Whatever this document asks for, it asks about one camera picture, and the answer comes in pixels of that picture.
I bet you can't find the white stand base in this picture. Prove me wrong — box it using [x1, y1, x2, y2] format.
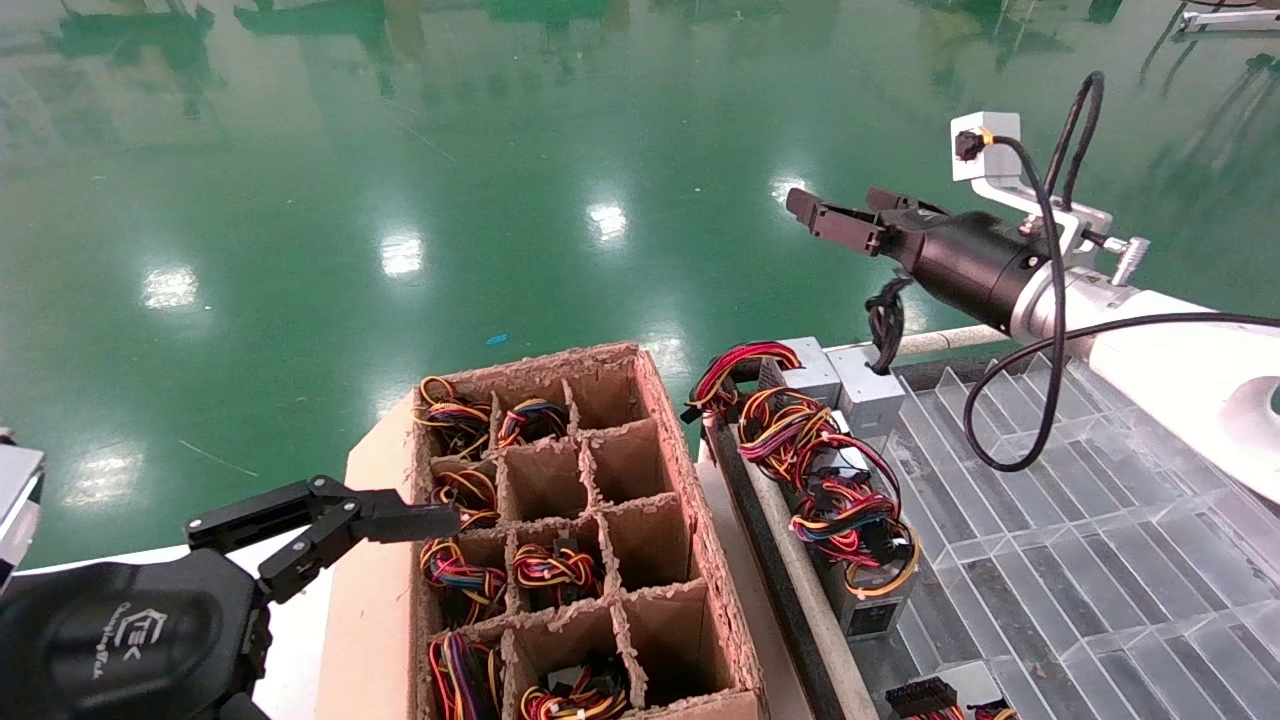
[1178, 5, 1280, 36]

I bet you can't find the clear acrylic divider tray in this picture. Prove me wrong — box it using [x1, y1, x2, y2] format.
[840, 345, 1280, 720]

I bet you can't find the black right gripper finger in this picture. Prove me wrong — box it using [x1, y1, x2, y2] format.
[786, 187, 902, 260]
[865, 186, 947, 230]

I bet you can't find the power supply with black cables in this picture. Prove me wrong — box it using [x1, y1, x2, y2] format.
[828, 275, 908, 438]

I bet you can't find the power supply with coloured cables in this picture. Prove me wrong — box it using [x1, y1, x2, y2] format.
[497, 398, 570, 447]
[520, 655, 632, 720]
[513, 540, 602, 603]
[790, 465, 922, 641]
[420, 538, 509, 613]
[428, 630, 505, 720]
[415, 375, 493, 458]
[432, 468, 502, 530]
[885, 662, 1021, 720]

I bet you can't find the power supply with orange cables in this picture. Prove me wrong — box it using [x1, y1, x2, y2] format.
[738, 388, 881, 491]

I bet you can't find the long black arm cable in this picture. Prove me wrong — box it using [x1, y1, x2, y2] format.
[955, 130, 1280, 474]

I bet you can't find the short black camera cable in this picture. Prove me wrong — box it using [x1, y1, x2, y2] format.
[1043, 70, 1107, 213]

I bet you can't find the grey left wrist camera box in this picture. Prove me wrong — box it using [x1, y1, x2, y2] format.
[0, 430, 46, 591]

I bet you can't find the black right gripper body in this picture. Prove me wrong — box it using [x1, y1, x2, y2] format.
[895, 210, 1048, 337]

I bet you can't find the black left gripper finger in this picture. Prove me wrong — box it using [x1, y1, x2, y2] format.
[185, 475, 463, 606]

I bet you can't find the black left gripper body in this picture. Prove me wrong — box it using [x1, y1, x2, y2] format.
[0, 548, 273, 720]

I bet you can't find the flat tan cardboard sheet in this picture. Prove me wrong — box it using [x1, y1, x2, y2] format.
[315, 395, 421, 720]

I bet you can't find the cardboard box with dividers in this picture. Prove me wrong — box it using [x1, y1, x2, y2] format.
[408, 342, 769, 720]

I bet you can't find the power supply with red cables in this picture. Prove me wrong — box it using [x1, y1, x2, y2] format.
[683, 338, 843, 423]

